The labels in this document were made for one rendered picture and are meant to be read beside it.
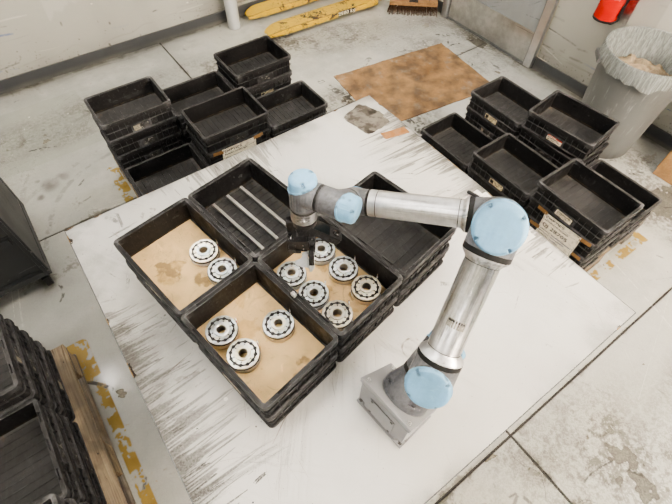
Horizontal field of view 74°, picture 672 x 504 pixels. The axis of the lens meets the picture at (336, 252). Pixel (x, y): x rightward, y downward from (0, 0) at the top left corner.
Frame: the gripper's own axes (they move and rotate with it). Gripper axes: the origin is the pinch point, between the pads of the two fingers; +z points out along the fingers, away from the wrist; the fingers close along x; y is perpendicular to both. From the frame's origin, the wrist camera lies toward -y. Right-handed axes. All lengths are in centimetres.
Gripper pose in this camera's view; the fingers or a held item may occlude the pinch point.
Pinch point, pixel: (313, 261)
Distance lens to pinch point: 138.7
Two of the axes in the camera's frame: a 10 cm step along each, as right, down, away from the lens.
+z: -0.2, 6.2, 7.8
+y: -10.0, -0.1, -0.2
